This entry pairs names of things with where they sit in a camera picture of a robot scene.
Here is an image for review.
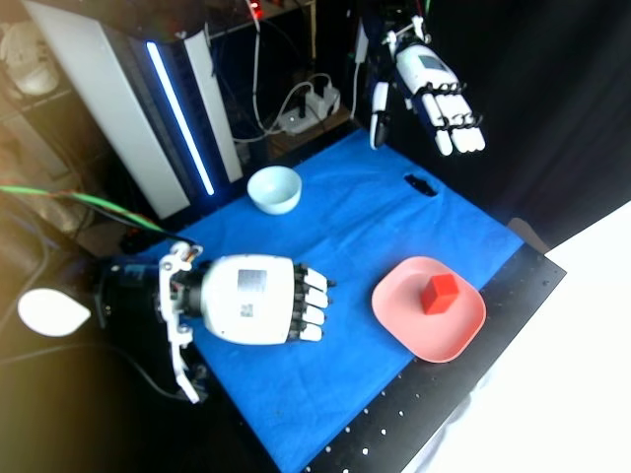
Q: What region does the white column with blue light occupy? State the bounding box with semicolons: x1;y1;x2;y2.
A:
22;0;245;221

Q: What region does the white power strip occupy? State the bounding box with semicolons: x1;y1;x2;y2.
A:
279;86;342;135

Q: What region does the pink plate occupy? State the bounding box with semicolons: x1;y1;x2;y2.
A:
371;255;488;365

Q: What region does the green cable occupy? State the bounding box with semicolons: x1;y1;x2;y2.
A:
0;185;196;245

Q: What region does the black perforated board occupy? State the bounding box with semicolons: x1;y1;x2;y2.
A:
300;240;568;473

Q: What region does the white cable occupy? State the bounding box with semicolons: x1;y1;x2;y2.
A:
249;14;297;137

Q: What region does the red cube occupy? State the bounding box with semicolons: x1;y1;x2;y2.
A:
420;273;461;315

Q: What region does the blue table cloth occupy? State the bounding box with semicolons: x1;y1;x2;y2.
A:
142;128;526;473

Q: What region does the light blue bowl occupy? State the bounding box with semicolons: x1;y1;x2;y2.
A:
246;166;303;216

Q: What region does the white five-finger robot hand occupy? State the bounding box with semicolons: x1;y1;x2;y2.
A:
199;253;337;346
369;41;488;158

